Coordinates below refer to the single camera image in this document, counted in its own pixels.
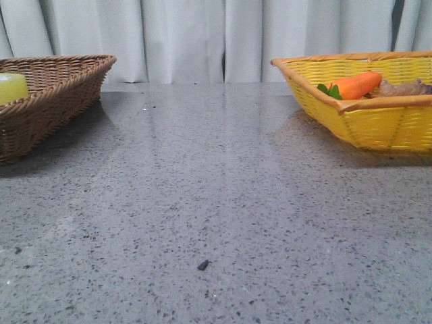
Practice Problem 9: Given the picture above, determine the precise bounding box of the yellow tape roll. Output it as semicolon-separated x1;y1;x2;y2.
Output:
0;73;29;105

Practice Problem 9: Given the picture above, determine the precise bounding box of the small black debris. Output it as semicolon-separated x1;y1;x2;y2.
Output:
197;259;211;271

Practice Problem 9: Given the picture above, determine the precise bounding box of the white curtain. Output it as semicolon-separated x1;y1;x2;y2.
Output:
1;1;431;84

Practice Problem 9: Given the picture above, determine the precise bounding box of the orange toy carrot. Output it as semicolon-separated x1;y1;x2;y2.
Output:
317;72;383;100

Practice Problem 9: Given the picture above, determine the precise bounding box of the brown wicker basket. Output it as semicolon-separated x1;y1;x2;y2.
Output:
1;54;117;165

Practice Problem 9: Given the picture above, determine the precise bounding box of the brown ginger root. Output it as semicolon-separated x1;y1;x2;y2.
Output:
365;78;431;99

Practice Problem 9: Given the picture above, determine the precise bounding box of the yellow wicker basket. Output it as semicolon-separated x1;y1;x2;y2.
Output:
271;51;431;152

